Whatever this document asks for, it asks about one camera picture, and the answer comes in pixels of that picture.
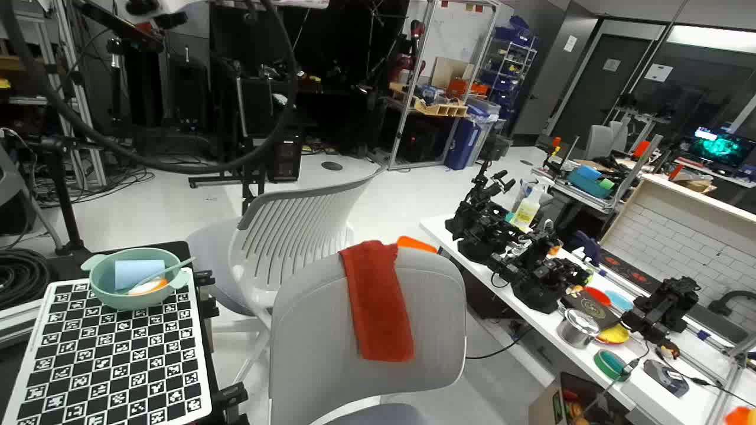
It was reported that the blue storage shelf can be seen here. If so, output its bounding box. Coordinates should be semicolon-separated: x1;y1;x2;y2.
482;14;541;126

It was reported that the black white calibration checkerboard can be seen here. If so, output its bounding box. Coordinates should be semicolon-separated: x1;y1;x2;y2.
2;276;218;425

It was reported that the teal bowl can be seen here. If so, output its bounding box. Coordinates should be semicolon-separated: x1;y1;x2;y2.
80;246;196;314

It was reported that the red lid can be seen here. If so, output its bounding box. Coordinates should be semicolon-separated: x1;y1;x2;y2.
581;285;615;307

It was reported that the white work table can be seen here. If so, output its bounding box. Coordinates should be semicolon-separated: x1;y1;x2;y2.
419;210;756;425

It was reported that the yellow bowl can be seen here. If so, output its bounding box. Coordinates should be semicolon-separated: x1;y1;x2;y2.
599;320;633;346

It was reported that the coiled black cable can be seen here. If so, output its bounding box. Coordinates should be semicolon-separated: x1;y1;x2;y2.
0;248;55;312

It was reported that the white brick pattern board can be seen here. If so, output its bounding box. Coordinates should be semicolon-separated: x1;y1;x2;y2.
599;175;756;317

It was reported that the teal box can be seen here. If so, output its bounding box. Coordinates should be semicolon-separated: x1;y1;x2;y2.
568;162;619;198

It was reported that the black equipment cart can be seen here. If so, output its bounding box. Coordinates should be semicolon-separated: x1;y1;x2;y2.
187;53;310;190

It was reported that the blue bin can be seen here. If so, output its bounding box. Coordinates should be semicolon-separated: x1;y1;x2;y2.
441;115;493;172

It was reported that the green round lid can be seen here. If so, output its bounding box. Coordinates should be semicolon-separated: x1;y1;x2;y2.
591;348;633;385

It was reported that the yellow green card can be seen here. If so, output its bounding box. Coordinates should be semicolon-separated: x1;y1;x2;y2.
510;195;543;233

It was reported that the metal cup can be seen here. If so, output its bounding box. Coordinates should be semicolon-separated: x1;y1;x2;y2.
555;307;602;351

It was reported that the whiteboard on stand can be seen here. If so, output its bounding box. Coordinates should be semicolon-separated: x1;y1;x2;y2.
388;0;506;172

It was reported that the grey oval device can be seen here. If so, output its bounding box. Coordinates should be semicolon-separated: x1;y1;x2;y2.
641;357;692;399

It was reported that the low black device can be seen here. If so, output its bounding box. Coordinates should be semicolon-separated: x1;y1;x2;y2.
503;233;591;314

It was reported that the light blue cup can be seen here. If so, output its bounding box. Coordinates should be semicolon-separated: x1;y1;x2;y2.
113;257;171;292

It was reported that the small orange object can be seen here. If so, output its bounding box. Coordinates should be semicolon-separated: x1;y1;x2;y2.
395;233;440;257

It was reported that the light blue plate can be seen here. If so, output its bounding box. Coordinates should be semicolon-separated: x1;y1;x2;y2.
606;287;639;317

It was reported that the orange round object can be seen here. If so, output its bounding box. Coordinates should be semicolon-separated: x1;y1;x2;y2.
724;404;756;425

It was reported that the orange towel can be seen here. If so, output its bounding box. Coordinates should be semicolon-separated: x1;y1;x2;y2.
337;237;419;363

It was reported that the glowing green monitor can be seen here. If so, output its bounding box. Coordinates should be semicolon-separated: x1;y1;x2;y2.
691;122;746;170

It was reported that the metal shelf rack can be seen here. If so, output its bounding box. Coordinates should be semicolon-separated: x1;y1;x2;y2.
0;0;109;195

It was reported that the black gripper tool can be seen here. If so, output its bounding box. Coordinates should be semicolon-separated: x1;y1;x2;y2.
622;273;705;344

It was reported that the black tripod stand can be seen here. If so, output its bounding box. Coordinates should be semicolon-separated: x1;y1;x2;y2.
22;132;93;257

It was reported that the white spoon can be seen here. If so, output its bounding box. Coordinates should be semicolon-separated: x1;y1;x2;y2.
128;254;196;300

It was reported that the thin black table cable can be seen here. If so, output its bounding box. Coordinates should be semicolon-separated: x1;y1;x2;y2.
467;326;530;363

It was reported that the thick black robot hose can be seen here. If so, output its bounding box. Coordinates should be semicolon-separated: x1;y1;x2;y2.
0;0;306;177

